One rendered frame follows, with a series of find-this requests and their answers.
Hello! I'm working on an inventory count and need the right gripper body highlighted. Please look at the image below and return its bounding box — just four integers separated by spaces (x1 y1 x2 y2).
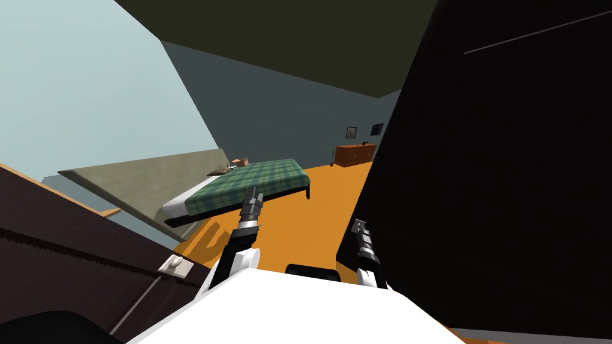
358 229 379 262

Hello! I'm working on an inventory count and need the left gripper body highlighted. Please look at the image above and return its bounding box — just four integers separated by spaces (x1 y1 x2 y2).
238 195 264 223

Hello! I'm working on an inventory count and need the bed with green plaid blanket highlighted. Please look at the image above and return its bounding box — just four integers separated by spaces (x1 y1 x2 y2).
161 156 312 229

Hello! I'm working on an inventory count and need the brown wooden dresser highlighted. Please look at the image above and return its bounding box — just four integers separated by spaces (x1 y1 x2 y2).
333 142 379 168

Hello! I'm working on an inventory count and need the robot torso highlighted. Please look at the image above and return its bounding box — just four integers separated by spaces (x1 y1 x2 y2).
125 262 467 344

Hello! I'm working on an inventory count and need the black cupboard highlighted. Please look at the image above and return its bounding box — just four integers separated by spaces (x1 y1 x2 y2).
336 0 612 341

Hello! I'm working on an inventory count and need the dark brown door leaf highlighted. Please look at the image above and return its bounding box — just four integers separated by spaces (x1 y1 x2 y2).
0 164 212 344

